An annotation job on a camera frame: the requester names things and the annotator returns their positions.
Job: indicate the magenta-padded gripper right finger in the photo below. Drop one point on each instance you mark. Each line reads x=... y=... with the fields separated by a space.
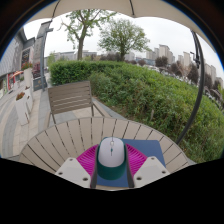
x=151 y=170

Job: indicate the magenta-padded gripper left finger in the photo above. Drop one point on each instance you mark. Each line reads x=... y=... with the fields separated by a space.
x=73 y=171

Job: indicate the white and green computer mouse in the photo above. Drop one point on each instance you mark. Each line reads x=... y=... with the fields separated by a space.
x=111 y=155

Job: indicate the blue rectangular mouse pad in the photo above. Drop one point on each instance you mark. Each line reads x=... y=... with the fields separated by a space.
x=151 y=150

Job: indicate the brown slatted outdoor chair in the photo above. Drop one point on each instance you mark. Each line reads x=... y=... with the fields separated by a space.
x=70 y=98

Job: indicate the white box flower planter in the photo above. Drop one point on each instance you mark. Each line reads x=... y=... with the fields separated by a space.
x=21 y=110

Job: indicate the dark curved umbrella pole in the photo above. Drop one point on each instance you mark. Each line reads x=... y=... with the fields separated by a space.
x=199 y=93

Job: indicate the tall white flower planter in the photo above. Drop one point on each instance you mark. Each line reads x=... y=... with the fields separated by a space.
x=27 y=75

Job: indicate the distant high-rise buildings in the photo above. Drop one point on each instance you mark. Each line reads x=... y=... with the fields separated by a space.
x=165 y=51

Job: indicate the tall grey sign pillar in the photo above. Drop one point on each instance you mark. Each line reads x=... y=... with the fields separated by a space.
x=39 y=56

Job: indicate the grey shopfront building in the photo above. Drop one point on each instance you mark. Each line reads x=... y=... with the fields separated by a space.
x=11 y=63

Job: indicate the leaning thin-crowned tree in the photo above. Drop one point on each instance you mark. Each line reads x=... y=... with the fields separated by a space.
x=80 y=36

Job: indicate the round-crowned green tree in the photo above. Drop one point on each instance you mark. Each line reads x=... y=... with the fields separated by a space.
x=122 y=35

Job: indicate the beige umbrella canopy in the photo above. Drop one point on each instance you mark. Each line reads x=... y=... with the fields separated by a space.
x=100 y=5

